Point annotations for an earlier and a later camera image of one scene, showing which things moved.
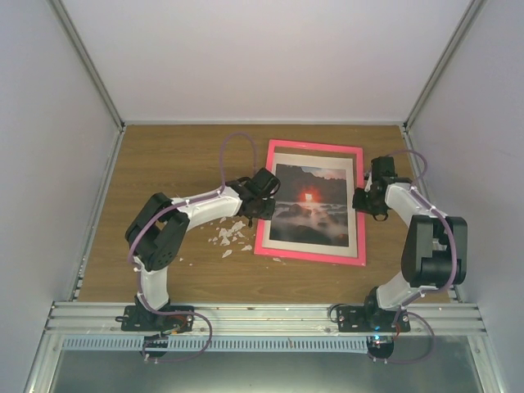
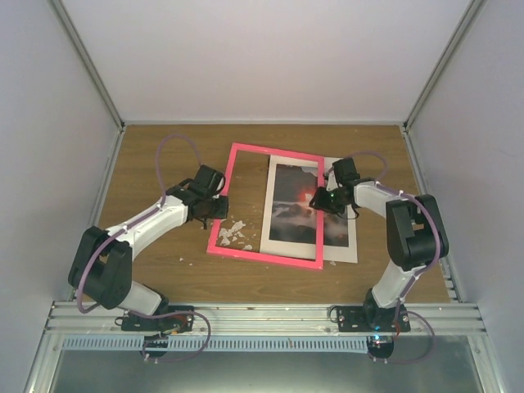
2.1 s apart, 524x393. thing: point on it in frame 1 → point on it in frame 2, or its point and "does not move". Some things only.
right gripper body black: [368, 205] → [335, 204]
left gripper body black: [262, 213] → [215, 212]
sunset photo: [311, 205] does not move
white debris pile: [225, 233] does not move
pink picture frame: [348, 158] → [263, 256]
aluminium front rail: [258, 319] does not move
